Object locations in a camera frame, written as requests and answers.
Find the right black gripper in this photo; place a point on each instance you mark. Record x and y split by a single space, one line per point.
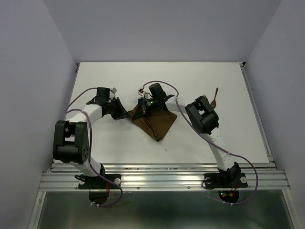
143 110

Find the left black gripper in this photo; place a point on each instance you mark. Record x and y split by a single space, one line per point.
121 113

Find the brown cloth napkin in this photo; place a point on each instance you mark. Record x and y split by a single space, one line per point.
157 125

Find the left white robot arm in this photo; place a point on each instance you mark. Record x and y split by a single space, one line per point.
72 142

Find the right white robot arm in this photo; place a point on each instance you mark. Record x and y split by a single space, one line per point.
201 117

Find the brown wooden spoon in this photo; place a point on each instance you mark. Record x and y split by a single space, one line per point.
213 103

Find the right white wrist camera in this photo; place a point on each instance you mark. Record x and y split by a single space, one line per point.
141 92

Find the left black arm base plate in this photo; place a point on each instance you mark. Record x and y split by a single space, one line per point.
86 182

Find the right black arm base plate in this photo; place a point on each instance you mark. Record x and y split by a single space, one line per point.
216 180

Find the aluminium front rail frame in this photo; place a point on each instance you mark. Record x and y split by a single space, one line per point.
163 177

